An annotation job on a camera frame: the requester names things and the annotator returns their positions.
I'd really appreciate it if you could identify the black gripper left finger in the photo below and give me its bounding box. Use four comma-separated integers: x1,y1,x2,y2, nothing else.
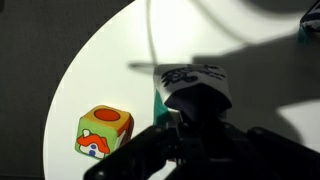
83,122,183,180

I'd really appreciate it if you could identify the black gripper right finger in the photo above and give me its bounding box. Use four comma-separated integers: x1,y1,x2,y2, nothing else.
196,122,320,180

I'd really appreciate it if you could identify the orange yellow green block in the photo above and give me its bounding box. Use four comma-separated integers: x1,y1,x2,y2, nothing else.
74,104,135,161

